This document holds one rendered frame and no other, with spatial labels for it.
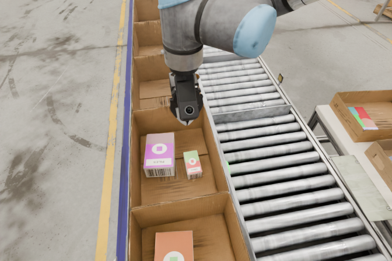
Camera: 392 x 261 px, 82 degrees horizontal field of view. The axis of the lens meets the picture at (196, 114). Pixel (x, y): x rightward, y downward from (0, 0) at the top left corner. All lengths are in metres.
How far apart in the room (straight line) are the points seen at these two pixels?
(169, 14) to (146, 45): 1.20
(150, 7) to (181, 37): 1.51
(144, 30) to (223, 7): 1.21
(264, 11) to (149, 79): 0.99
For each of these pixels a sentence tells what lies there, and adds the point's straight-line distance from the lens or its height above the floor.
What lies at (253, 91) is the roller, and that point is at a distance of 1.50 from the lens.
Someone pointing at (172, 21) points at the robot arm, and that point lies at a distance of 0.46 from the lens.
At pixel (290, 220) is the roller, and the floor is 0.75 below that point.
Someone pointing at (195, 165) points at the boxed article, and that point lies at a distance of 0.89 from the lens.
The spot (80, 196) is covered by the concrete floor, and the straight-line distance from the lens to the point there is 2.05.
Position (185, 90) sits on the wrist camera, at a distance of 0.54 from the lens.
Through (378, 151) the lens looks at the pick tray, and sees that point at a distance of 1.34.
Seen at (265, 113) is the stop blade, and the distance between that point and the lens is 1.34.
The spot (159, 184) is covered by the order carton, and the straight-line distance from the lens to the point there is 0.91.
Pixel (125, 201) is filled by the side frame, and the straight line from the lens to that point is 0.89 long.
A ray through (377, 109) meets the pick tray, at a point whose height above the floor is 0.76.
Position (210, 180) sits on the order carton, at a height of 0.89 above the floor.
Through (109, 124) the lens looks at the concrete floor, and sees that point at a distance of 2.39.
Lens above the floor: 1.70
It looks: 47 degrees down
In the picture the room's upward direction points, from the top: straight up
